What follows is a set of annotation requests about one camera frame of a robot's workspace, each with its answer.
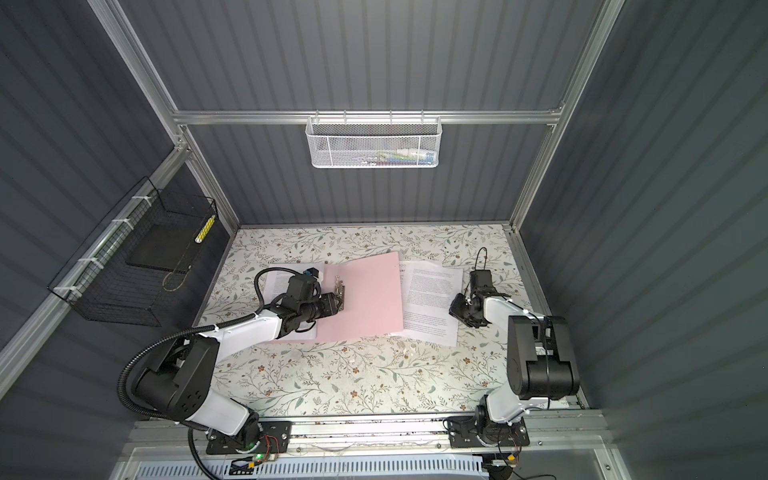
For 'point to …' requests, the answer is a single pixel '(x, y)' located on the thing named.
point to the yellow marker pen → (205, 229)
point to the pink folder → (372, 303)
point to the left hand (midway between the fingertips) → (338, 301)
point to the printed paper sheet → (275, 285)
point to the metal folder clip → (339, 288)
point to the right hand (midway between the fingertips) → (458, 312)
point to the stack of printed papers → (426, 289)
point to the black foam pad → (166, 247)
